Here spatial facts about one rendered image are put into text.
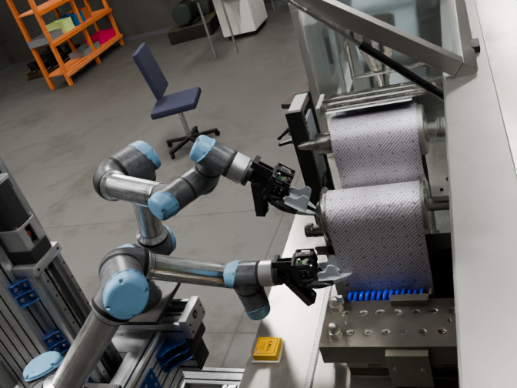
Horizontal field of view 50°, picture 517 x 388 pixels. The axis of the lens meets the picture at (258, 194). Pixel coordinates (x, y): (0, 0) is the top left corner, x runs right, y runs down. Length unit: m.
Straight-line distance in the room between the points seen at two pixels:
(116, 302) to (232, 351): 1.63
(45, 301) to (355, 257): 0.99
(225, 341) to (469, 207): 2.49
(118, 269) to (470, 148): 0.97
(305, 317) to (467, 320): 1.18
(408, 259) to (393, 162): 0.28
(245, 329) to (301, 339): 1.47
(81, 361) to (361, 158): 0.94
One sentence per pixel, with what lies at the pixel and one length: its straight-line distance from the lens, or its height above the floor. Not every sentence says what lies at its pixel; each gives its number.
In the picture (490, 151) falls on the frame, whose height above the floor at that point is 1.65.
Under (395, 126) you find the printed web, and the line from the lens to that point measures 1.54.
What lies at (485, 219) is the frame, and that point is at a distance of 0.68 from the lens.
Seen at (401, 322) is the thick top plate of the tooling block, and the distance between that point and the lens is 1.45.
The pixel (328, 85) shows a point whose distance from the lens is 2.36.
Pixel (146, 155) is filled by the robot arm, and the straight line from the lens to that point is 1.81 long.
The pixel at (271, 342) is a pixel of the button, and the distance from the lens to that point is 1.64.
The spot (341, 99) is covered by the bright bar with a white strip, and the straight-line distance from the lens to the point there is 1.61.
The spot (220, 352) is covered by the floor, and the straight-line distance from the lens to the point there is 3.05.
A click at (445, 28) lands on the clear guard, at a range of 1.24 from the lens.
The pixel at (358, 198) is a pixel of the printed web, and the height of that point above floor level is 1.31.
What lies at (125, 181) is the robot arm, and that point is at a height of 1.43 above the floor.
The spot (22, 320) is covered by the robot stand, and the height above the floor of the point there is 1.09.
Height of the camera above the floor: 2.06
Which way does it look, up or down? 29 degrees down
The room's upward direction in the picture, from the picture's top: 19 degrees counter-clockwise
